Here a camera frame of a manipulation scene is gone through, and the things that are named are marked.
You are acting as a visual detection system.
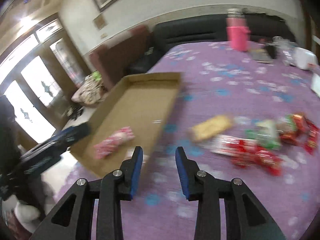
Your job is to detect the grey foil packet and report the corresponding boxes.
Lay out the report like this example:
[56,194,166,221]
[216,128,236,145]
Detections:
[248,49,273,63]

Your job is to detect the black small cup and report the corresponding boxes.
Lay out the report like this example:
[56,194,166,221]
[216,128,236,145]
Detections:
[264,43,277,59]

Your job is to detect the shallow cardboard box tray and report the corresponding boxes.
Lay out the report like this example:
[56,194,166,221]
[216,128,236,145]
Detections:
[70,72,182,178]

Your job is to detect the brown armchair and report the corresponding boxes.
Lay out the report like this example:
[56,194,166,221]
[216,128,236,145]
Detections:
[88,24,151,90]

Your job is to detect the dark red foil packet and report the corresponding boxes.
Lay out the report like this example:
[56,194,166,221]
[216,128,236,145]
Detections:
[276,112,308,146]

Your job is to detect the wooden glass door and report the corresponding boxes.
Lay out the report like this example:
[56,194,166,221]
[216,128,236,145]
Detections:
[1,14,91,150]

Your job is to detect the red candy packet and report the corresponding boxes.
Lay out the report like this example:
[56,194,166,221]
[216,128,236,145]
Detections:
[304,119,319,155]

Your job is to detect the white notebook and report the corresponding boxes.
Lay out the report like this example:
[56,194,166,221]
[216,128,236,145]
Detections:
[310,73,320,97]

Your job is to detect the yellow biscuit packet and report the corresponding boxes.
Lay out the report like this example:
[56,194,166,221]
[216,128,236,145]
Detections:
[190,115,233,142]

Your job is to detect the black leather sofa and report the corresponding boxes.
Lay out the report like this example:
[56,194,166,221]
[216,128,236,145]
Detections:
[125,13,296,75]

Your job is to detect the white gloved left hand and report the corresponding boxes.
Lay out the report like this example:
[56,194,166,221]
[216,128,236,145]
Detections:
[1,177,55,233]

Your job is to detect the clear glass cup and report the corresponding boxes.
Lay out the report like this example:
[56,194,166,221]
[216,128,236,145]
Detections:
[272,36,297,66]

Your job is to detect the floral cushion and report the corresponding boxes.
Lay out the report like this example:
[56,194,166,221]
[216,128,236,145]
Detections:
[71,71,107,107]

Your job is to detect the pink sleeved glass bottle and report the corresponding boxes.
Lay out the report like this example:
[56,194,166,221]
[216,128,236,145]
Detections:
[226,8,250,52]

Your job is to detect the red white snack packet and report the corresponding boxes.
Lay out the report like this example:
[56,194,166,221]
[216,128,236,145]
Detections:
[209,134,282,176]

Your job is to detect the pink white snack packet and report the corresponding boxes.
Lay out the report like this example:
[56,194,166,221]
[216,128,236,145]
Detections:
[94,126,135,159]

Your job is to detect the white plastic jar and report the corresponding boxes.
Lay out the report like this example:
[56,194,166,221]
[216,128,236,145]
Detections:
[293,47,318,70]

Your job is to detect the green clear snack packet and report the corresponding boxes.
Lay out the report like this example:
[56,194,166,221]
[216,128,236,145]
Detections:
[245,119,281,150]

